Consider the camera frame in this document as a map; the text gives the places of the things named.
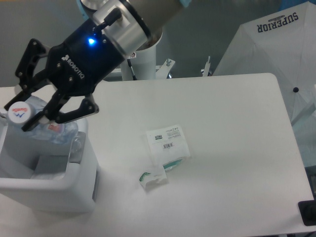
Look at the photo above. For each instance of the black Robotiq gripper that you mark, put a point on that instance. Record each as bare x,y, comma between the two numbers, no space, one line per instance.
76,66

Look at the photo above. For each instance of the clear crushed plastic water bottle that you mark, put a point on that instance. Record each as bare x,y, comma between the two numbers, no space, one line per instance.
21,112

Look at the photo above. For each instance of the white plastic wrapper with barcode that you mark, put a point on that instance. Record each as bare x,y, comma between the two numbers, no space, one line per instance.
168,147

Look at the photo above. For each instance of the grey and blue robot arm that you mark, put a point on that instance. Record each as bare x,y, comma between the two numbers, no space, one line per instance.
113,31

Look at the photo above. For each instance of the white trash can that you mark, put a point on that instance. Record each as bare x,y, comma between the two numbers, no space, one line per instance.
46,176

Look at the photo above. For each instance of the white Superior umbrella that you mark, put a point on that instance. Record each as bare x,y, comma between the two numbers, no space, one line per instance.
283,44

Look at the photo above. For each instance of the black device at table edge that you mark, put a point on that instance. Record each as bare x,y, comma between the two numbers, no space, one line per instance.
308,212

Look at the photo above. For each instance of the white robot pedestal with base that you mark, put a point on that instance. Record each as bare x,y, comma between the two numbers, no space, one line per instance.
142,64

